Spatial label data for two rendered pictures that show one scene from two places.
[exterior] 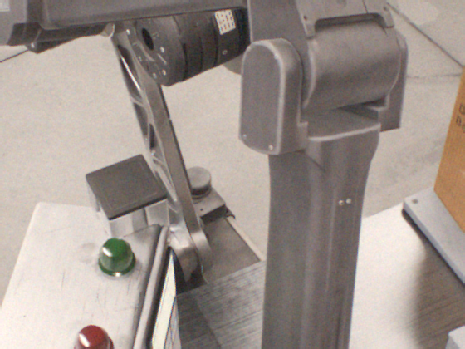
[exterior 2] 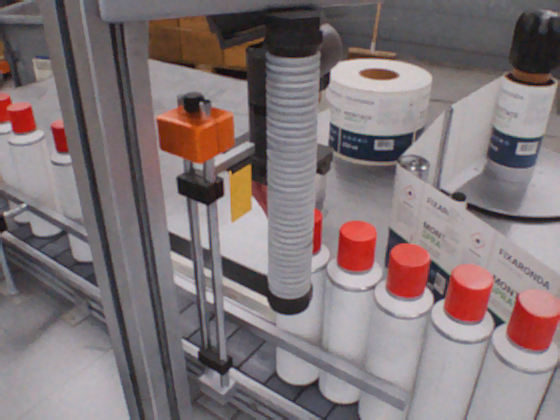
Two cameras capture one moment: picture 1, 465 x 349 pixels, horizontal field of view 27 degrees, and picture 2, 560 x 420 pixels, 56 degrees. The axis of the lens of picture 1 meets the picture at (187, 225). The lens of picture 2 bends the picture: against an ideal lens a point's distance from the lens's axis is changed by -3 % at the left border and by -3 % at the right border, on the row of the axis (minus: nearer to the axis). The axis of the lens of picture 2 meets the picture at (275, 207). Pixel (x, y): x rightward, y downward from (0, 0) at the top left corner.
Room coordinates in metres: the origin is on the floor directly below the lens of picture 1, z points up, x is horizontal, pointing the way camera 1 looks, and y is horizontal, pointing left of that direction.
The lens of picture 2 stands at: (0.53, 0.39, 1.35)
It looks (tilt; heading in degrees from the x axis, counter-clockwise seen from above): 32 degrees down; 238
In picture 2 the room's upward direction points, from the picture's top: straight up
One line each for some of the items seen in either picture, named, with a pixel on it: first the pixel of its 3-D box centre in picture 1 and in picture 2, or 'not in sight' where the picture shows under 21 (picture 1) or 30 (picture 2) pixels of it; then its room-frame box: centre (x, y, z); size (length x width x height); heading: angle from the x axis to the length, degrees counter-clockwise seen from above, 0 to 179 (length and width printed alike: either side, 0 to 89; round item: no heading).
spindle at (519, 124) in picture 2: not in sight; (525, 96); (-0.29, -0.12, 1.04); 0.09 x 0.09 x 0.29
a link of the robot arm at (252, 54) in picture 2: not in sight; (279, 71); (0.25, -0.05, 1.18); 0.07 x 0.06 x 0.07; 29
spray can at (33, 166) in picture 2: not in sight; (35, 171); (0.46, -0.38, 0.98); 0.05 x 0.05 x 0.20
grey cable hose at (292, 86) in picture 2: not in sight; (291, 178); (0.36, 0.14, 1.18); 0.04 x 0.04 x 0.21
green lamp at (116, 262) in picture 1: (115, 255); not in sight; (0.40, 0.05, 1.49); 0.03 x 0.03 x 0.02
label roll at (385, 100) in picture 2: not in sight; (375, 109); (-0.17, -0.36, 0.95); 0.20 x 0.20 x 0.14
